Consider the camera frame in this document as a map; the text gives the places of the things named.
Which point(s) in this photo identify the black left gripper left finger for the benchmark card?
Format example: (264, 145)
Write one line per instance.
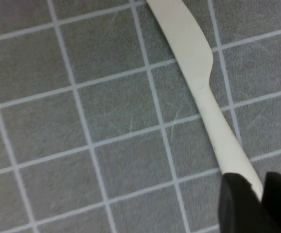
(237, 208)

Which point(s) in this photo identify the white plastic knife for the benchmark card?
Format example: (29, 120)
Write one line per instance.
(191, 41)

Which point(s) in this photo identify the gray grid mat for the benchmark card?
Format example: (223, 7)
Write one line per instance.
(57, 121)

